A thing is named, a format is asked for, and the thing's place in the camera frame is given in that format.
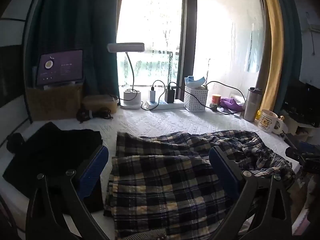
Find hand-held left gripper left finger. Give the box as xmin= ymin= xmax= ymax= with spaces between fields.
xmin=25 ymin=144 xmax=110 ymax=240

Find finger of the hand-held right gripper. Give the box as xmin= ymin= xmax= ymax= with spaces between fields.
xmin=285 ymin=142 xmax=319 ymax=160

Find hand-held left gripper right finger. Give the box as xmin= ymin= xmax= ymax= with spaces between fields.
xmin=209 ymin=146 xmax=300 ymax=240

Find plaid flannel shirt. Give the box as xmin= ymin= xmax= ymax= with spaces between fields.
xmin=104 ymin=129 xmax=297 ymax=240

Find white bear print mug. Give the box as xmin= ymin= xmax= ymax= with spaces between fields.
xmin=258 ymin=109 xmax=285 ymax=134

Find dark boxy object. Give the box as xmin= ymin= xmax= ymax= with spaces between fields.
xmin=282 ymin=80 xmax=320 ymax=130

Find black folded cloth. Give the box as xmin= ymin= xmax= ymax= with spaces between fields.
xmin=2 ymin=122 xmax=104 ymax=214

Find white papers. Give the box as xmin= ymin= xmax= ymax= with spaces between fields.
xmin=222 ymin=109 xmax=244 ymax=117

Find steel tumbler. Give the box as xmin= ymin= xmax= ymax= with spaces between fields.
xmin=244 ymin=87 xmax=262 ymax=122

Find brown food container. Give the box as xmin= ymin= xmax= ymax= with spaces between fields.
xmin=82 ymin=95 xmax=120 ymax=114

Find purple cloth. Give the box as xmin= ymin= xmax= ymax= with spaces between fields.
xmin=220 ymin=97 xmax=244 ymax=112

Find white perforated basket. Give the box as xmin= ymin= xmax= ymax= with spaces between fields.
xmin=184 ymin=85 xmax=209 ymax=112

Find white textured bed cover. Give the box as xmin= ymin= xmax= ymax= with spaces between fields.
xmin=0 ymin=106 xmax=300 ymax=240

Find cardboard box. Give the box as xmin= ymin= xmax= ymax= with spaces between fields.
xmin=26 ymin=84 xmax=85 ymax=122

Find white desk lamp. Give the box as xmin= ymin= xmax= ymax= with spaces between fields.
xmin=107 ymin=42 xmax=145 ymax=109

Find small black round object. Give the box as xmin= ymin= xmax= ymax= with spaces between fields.
xmin=6 ymin=133 xmax=25 ymax=153

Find white power strip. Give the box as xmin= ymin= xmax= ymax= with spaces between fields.
xmin=145 ymin=99 xmax=185 ymax=110

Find black charger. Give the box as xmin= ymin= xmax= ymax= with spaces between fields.
xmin=165 ymin=82 xmax=177 ymax=103

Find blue face mask pack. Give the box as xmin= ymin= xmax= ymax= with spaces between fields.
xmin=184 ymin=76 xmax=207 ymax=88

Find tablet with purple screen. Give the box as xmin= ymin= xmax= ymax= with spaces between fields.
xmin=36 ymin=49 xmax=85 ymax=87

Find black cable bundle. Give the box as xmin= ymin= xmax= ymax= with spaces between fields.
xmin=76 ymin=107 xmax=113 ymax=123

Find long black charging cable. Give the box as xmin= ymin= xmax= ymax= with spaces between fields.
xmin=175 ymin=81 xmax=247 ymax=117

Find short black charger cable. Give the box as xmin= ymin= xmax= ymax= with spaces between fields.
xmin=141 ymin=80 xmax=165 ymax=109

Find dark window frame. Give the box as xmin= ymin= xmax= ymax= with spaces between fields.
xmin=175 ymin=0 xmax=198 ymax=100

